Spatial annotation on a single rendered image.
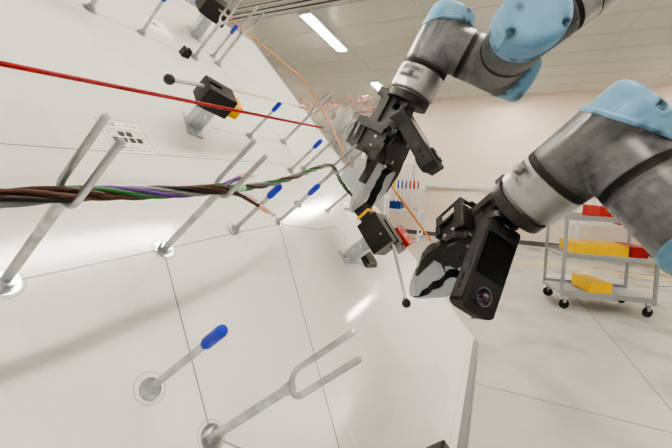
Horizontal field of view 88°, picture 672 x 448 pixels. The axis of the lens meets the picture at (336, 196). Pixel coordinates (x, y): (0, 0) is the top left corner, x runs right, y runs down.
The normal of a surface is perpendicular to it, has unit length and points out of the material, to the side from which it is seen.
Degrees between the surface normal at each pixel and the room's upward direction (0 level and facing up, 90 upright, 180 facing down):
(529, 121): 90
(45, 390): 49
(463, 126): 90
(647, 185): 80
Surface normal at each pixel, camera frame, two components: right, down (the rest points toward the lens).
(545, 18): -0.21, 0.04
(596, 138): -0.77, -0.07
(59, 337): 0.71, -0.62
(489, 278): 0.29, -0.22
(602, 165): -0.89, 0.06
